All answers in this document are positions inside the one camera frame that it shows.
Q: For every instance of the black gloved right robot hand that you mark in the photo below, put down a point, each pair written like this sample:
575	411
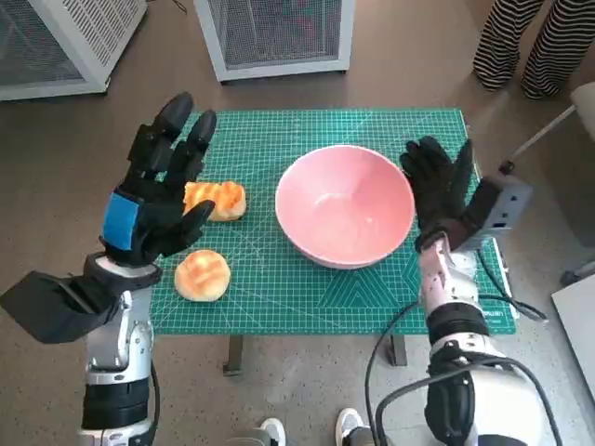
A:
439	190

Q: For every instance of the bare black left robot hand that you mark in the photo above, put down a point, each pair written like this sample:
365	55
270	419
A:
153	218

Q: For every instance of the long braided toy bread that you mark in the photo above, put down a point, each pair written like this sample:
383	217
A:
223	200

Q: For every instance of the round toy bread bun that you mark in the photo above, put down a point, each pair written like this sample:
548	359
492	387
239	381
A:
202	274

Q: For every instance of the pink bowl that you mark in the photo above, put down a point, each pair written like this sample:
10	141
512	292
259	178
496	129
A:
344	204

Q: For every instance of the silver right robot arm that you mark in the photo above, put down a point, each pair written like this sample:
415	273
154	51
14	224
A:
446	288

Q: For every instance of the green cutting mat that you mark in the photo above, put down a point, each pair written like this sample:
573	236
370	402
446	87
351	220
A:
279	288

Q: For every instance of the dark metal table leg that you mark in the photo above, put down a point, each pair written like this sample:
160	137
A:
234	355
398	350

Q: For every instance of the white flat panel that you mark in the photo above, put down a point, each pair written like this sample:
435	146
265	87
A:
578	320

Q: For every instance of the white perforated metal cabinet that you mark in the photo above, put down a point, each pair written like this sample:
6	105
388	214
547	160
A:
93	28

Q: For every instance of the white mesh front cabinet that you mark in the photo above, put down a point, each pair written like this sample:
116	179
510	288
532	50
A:
279	28

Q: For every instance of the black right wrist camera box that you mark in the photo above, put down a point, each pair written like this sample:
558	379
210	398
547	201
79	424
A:
504	204

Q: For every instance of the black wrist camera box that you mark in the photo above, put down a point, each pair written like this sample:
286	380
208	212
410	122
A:
51	306
504	204

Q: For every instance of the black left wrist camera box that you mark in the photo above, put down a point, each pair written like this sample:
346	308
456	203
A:
51	306

